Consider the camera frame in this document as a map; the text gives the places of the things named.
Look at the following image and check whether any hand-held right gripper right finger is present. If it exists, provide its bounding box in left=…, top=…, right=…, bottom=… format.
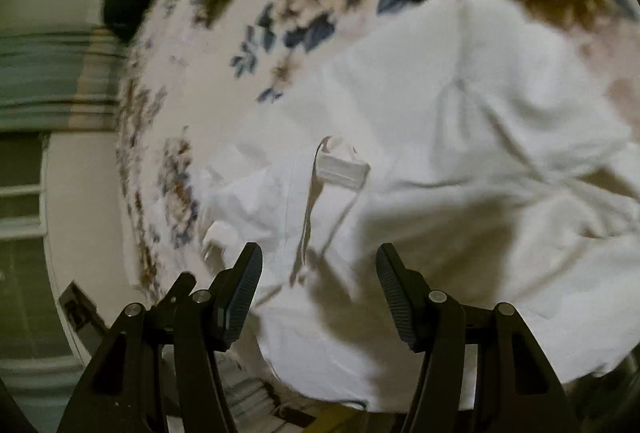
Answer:
left=375, top=242, right=582, bottom=433

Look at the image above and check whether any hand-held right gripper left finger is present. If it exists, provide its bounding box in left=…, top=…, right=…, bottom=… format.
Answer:
left=56, top=242, right=264, bottom=433

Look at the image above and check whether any white shirt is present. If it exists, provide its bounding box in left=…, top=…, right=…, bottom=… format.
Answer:
left=200, top=0, right=640, bottom=414

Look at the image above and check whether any white framed window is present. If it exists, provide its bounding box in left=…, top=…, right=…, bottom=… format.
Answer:
left=0, top=133, right=88, bottom=394

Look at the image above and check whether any bed with floral cover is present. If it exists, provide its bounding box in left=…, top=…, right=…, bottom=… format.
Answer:
left=115, top=0, right=640, bottom=304

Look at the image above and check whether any grey-blue striped curtain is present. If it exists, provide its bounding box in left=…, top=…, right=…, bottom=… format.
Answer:
left=0, top=29, right=132, bottom=132

